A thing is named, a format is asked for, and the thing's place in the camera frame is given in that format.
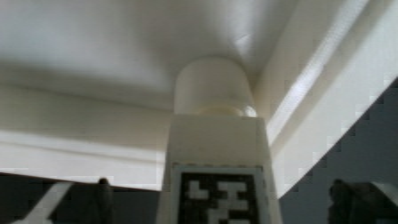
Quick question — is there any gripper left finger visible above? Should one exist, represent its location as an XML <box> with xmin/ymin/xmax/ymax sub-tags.
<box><xmin>10</xmin><ymin>178</ymin><xmax>113</xmax><ymax>224</ymax></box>

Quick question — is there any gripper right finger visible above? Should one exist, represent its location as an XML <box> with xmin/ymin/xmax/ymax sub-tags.
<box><xmin>326</xmin><ymin>179</ymin><xmax>398</xmax><ymax>224</ymax></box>

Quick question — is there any white leg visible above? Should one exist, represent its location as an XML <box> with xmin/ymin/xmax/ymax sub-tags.
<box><xmin>156</xmin><ymin>57</ymin><xmax>282</xmax><ymax>224</ymax></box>

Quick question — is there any white square tabletop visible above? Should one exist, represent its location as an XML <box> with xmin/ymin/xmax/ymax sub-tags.
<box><xmin>0</xmin><ymin>0</ymin><xmax>398</xmax><ymax>189</ymax></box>

